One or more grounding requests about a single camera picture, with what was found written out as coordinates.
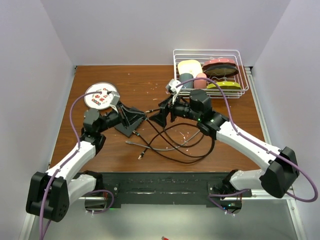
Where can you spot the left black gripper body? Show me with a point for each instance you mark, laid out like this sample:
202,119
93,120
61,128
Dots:
122,114

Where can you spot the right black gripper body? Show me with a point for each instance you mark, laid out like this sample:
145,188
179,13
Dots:
167,108

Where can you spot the black network switch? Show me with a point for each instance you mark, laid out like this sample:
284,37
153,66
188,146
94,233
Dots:
128,131

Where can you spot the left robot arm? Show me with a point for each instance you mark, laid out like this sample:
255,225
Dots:
52,192

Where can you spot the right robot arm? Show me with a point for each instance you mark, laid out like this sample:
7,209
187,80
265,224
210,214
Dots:
277,167

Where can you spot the round white patterned plate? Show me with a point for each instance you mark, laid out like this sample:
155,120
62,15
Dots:
99,99

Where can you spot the dark grey cup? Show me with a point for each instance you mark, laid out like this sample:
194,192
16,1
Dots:
183,78

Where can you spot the pink cup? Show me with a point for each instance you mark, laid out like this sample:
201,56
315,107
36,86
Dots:
200,82

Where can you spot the cream yellow plate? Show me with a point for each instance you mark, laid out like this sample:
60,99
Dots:
190,66

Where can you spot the black brown bowl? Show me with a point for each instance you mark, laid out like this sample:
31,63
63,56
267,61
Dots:
221,71

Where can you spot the olive green bowl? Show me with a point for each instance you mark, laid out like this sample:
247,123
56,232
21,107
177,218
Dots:
225,85

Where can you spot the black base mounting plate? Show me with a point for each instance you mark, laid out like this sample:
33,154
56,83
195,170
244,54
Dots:
165,188

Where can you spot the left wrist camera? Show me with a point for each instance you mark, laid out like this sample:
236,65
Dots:
114,98

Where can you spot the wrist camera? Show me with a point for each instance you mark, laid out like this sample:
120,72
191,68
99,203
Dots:
174,87
114,98

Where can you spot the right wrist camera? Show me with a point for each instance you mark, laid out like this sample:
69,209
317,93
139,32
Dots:
174,87

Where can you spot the white wire dish rack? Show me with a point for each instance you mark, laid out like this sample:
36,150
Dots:
202,55

